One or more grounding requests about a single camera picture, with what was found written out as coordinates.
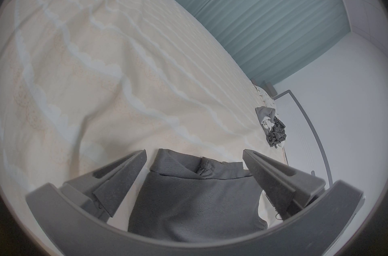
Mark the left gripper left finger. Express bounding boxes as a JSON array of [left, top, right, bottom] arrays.
[[61, 149, 147, 217]]

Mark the blue-green curtain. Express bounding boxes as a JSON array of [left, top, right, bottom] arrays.
[[111, 0, 352, 84]]

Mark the pile of clothes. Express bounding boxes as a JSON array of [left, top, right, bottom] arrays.
[[255, 106, 287, 149]]

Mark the white printed pillow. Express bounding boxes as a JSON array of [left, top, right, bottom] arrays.
[[253, 84, 278, 110]]

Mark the bed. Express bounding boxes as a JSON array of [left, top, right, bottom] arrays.
[[0, 0, 331, 231]]

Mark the grey bedside table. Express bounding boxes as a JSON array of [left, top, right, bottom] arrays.
[[264, 81, 279, 96]]

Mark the black T-shirt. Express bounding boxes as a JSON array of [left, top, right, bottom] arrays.
[[127, 148, 269, 243]]

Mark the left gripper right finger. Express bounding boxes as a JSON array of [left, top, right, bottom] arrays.
[[242, 149, 326, 217]]

